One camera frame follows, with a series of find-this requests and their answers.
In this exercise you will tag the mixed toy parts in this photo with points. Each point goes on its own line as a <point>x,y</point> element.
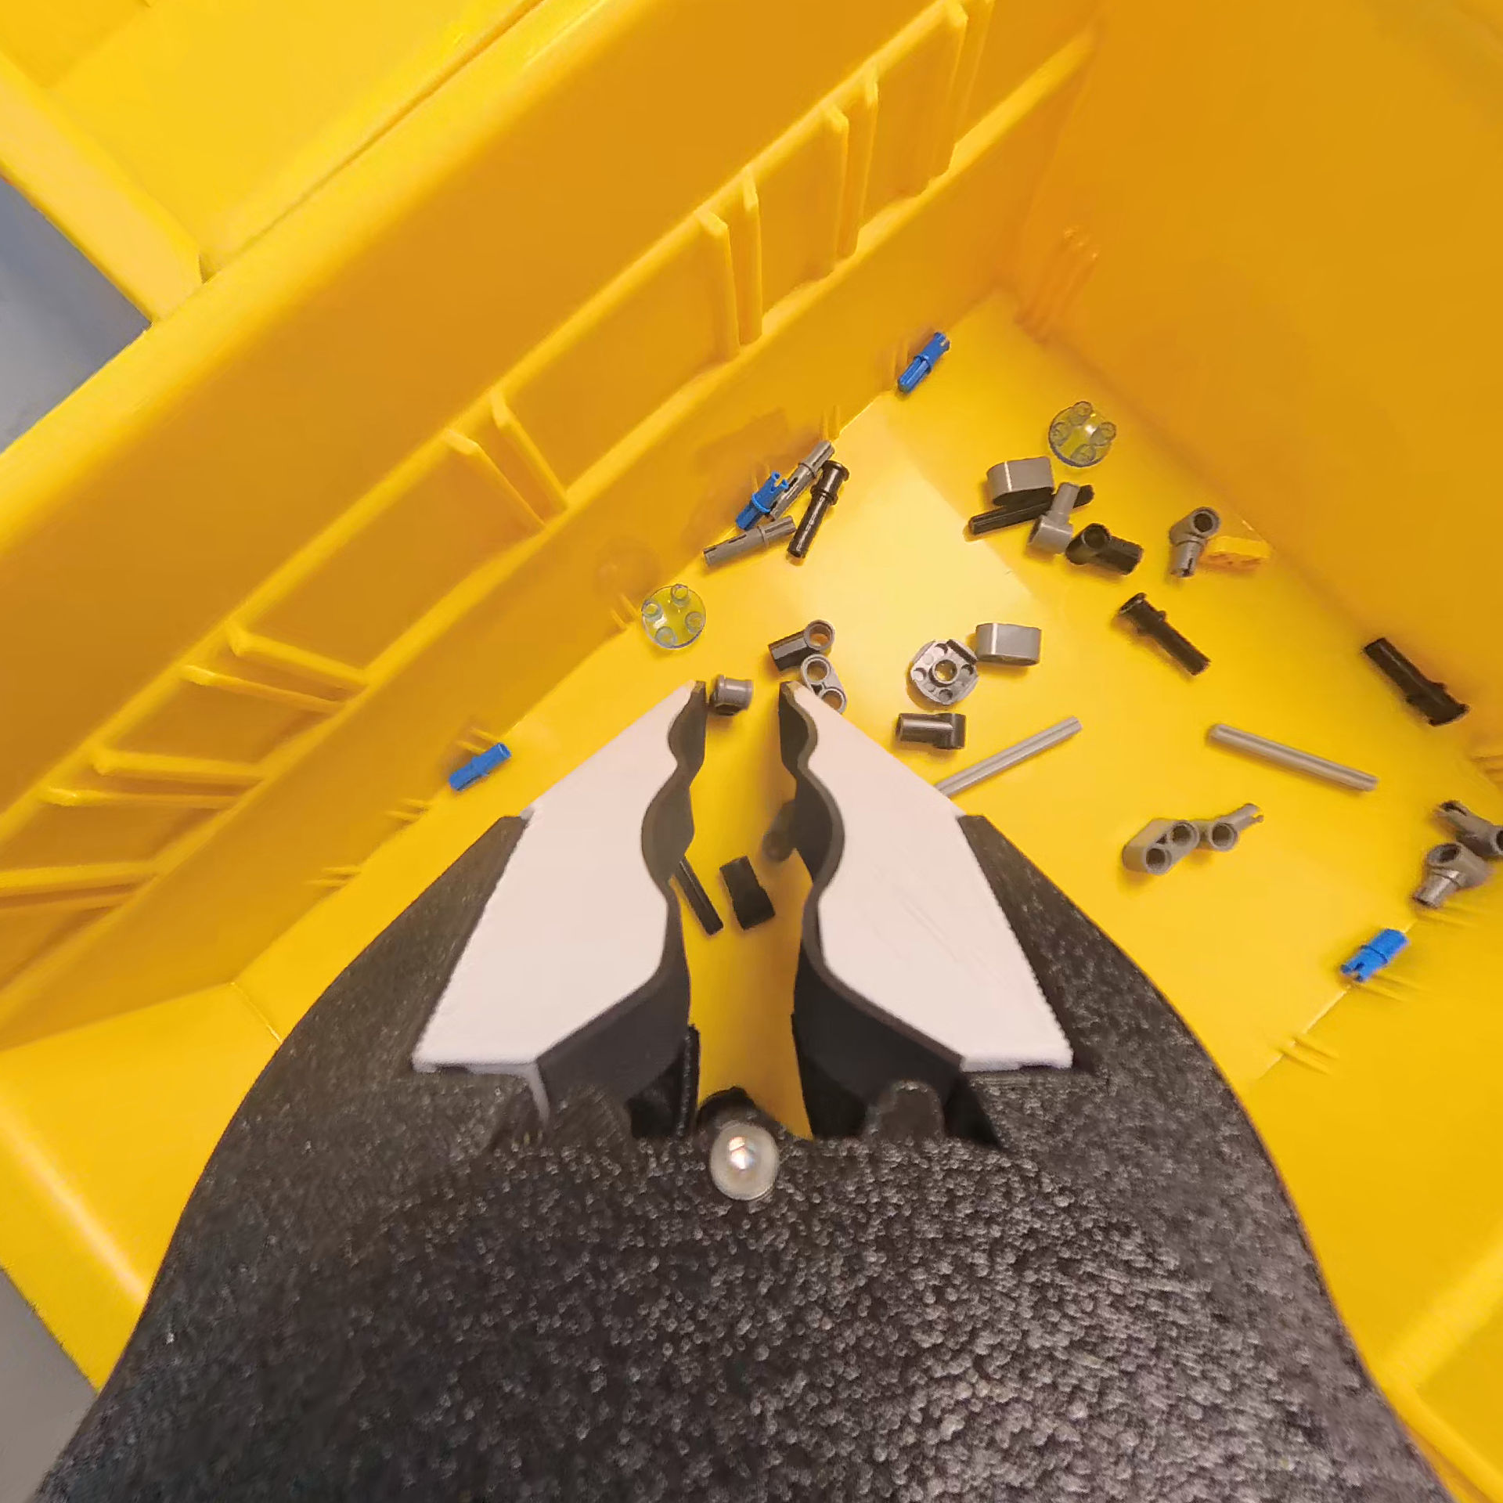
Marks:
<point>946,671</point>

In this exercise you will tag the grey toy connector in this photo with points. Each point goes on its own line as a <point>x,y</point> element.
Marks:
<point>733,694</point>

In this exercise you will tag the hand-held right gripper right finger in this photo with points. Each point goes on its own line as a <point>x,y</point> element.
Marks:
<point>940,940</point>

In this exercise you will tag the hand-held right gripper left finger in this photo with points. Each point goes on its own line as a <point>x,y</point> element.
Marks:
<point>565,927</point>

